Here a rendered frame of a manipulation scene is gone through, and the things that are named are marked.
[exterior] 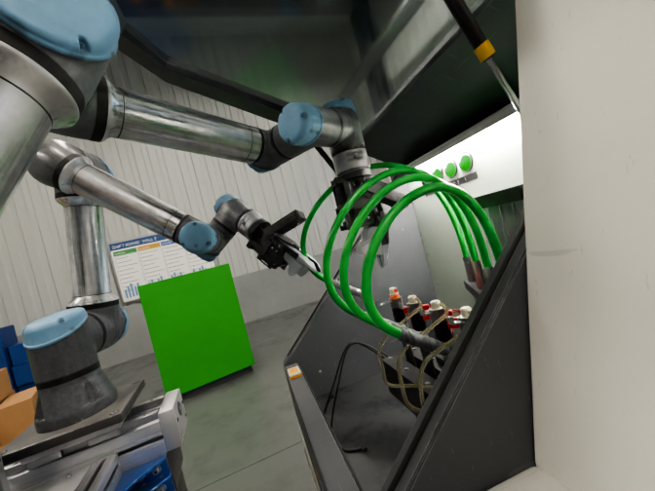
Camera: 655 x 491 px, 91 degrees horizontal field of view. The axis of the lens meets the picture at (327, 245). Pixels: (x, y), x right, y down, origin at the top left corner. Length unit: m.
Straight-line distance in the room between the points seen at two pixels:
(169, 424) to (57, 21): 0.76
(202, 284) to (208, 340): 0.62
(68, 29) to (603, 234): 0.51
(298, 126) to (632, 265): 0.49
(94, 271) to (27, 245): 6.77
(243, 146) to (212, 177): 6.70
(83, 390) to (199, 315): 3.03
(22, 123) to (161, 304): 3.54
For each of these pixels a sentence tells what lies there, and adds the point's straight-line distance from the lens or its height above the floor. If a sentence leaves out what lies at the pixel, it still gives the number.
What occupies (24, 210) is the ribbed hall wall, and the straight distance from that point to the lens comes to 7.89.
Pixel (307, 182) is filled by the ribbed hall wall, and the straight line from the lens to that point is 7.62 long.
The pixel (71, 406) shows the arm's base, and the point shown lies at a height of 1.07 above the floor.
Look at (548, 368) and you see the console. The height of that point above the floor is 1.09.
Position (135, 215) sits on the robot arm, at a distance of 0.86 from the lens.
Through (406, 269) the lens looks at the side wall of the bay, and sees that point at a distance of 1.09.
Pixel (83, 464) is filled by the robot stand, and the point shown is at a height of 0.95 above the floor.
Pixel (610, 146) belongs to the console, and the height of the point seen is 1.30.
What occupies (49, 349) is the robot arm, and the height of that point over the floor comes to 1.20.
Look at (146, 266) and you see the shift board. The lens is 7.18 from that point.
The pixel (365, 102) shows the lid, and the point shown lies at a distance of 0.91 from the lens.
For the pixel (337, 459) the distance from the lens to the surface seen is 0.59.
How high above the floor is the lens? 1.28
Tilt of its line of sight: 1 degrees down
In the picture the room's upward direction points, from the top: 14 degrees counter-clockwise
